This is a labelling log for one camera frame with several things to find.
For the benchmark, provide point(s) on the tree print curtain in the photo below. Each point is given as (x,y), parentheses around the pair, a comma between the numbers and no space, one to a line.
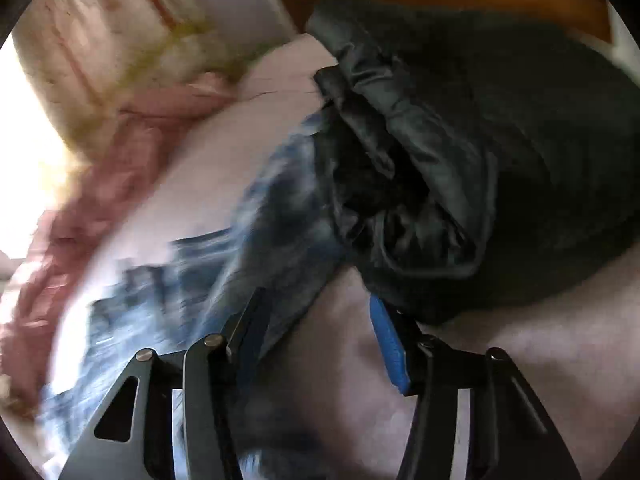
(100,35)

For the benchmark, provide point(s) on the window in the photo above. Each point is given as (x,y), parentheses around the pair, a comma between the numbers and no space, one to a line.
(25,160)

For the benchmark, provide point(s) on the pink duvet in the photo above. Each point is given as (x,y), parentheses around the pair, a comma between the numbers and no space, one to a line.
(125,160)

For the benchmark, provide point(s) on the black jacket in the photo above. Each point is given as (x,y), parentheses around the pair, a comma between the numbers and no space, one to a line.
(500,160)

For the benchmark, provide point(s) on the blue plaid shirt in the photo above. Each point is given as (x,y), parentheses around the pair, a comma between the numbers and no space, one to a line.
(225,260)

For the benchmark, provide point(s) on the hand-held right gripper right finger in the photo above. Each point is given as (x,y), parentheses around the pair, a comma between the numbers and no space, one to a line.
(392,355)

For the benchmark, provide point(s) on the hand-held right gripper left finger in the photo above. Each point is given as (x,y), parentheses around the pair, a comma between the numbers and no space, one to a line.
(247,325)

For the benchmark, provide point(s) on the pale pink pillow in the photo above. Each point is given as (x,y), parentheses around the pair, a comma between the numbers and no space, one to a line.
(290,65)

